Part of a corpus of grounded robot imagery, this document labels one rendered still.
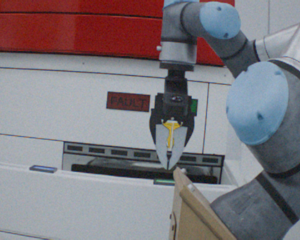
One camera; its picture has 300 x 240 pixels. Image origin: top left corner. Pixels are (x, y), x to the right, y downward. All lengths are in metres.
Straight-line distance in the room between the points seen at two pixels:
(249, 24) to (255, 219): 2.54
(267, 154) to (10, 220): 0.66
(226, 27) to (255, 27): 2.20
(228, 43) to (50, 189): 0.47
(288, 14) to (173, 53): 2.18
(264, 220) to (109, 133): 1.05
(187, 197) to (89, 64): 1.13
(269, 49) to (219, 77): 0.66
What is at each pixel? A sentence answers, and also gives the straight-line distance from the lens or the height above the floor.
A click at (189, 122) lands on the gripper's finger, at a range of 1.57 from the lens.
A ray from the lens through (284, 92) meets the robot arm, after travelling 1.11.
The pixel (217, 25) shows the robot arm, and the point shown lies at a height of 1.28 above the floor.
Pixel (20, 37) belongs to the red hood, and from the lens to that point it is 2.16.
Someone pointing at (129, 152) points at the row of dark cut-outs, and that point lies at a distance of 2.17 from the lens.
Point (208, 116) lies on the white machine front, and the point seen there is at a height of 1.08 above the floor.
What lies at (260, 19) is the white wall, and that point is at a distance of 3.68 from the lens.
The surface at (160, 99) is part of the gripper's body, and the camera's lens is 1.57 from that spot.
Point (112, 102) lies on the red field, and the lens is 2.16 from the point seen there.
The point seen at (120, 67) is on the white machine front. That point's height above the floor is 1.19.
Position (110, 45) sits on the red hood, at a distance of 2.12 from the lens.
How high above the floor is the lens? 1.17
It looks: 3 degrees down
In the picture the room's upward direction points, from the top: 5 degrees clockwise
